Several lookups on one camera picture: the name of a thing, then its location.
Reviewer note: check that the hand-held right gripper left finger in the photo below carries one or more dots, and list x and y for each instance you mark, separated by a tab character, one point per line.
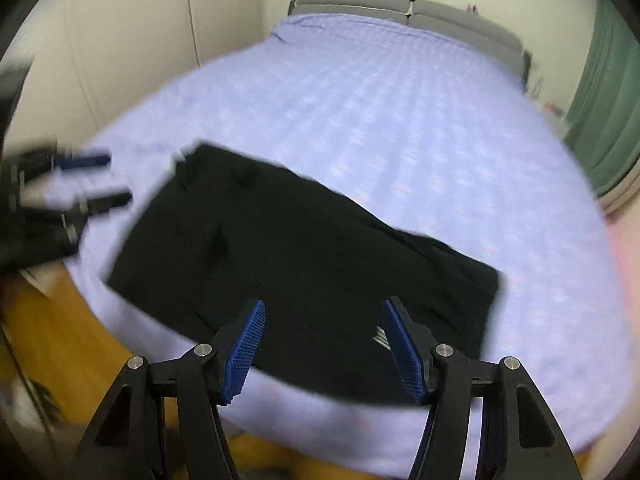
244	351

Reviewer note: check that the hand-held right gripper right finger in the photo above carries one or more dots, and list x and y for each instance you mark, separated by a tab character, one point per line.
406	355

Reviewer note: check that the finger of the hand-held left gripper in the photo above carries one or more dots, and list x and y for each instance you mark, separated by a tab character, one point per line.
82	161
102	201

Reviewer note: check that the black pants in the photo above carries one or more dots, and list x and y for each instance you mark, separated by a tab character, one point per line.
300	265

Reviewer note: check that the lavender bed blanket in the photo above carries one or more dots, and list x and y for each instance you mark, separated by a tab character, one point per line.
380	140

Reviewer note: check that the green curtain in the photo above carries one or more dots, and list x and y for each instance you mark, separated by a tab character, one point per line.
607	105

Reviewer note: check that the grey bed headboard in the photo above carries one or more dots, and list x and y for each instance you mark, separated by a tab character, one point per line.
415	15

